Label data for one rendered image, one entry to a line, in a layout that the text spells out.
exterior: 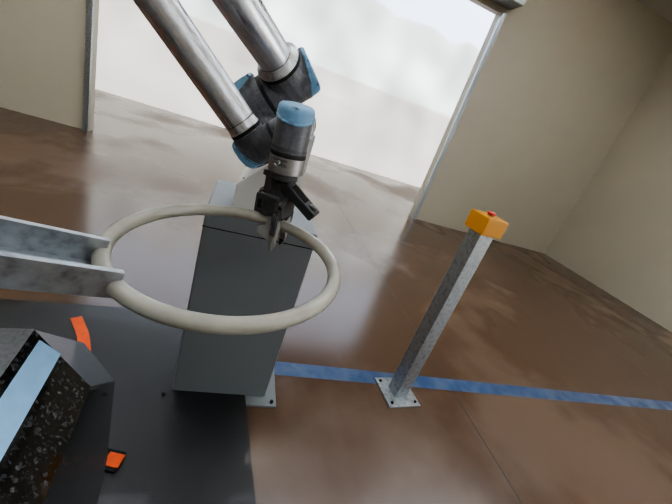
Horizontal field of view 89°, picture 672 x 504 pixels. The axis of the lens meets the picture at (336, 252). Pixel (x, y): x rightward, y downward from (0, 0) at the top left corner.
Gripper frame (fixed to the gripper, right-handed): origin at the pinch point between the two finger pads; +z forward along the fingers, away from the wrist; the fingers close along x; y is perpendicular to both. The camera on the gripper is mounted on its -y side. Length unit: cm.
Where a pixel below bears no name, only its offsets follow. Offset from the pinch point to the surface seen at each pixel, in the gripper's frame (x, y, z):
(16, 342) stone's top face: 57, 11, 1
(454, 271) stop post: -76, -56, 18
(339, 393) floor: -52, -27, 94
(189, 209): 13.4, 19.3, -6.7
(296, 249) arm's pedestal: -27.7, 4.6, 13.6
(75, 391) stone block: 54, 4, 9
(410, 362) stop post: -71, -54, 72
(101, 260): 42.9, 11.8, -7.0
